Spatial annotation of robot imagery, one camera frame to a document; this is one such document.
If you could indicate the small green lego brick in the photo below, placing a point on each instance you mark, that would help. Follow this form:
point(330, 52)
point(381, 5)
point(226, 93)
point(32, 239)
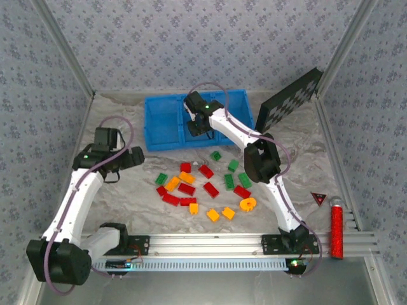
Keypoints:
point(233, 165)

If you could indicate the small red lego brick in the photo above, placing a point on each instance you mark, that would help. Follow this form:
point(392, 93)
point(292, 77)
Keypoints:
point(161, 190)
point(185, 167)

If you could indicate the aluminium frame post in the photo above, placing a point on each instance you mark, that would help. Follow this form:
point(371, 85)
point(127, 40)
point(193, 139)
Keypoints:
point(346, 47)
point(65, 47)

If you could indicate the right aluminium frame post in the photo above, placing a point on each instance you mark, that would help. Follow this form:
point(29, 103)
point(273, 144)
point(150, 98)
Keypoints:
point(346, 47)

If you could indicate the green round-stud lego brick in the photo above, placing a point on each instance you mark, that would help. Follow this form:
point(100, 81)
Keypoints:
point(216, 156)

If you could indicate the right black mount plate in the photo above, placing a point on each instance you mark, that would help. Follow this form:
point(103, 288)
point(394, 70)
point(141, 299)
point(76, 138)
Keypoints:
point(270, 244)

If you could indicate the left black mount plate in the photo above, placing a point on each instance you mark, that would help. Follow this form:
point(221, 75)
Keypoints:
point(141, 246)

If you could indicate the aluminium floor rail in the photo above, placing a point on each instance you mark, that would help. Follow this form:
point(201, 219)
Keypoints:
point(337, 159)
point(83, 122)

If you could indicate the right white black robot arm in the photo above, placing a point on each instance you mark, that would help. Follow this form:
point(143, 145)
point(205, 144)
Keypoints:
point(286, 206)

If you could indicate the blue three-compartment plastic bin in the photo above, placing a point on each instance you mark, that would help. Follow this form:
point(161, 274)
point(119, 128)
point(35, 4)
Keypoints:
point(162, 127)

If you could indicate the left aluminium frame post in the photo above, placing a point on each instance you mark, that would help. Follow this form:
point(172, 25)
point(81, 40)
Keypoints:
point(65, 47)

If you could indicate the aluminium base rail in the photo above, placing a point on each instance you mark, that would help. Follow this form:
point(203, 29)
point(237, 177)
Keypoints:
point(206, 244)

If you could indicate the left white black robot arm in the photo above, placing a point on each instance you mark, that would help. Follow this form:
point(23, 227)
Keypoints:
point(76, 203)

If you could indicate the red glitter tube silver cap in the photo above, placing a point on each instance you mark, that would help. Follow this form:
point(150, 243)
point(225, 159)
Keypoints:
point(337, 232)

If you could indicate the black checkered board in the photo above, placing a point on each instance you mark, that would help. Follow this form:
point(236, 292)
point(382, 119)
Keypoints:
point(286, 101)

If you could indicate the red black triangle sticker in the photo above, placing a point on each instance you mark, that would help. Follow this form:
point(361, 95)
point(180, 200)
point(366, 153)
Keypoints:
point(319, 198)

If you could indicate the small yellow lego brick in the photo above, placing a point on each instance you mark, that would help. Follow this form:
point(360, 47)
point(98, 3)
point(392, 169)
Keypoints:
point(228, 213)
point(212, 215)
point(193, 208)

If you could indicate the grey metal sheet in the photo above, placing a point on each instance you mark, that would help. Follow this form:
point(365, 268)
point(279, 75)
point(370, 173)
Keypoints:
point(206, 289)

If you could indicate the long yellow lego brick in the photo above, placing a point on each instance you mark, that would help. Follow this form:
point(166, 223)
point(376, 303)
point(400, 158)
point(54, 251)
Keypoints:
point(186, 177)
point(172, 183)

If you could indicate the black mount plate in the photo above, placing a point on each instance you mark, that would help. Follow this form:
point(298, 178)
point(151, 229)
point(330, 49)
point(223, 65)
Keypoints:
point(141, 246)
point(270, 244)

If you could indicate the left aluminium floor rail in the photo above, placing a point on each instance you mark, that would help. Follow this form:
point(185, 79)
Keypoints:
point(83, 122)

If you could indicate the right aluminium floor rail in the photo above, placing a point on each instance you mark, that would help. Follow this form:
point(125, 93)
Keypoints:
point(337, 159)

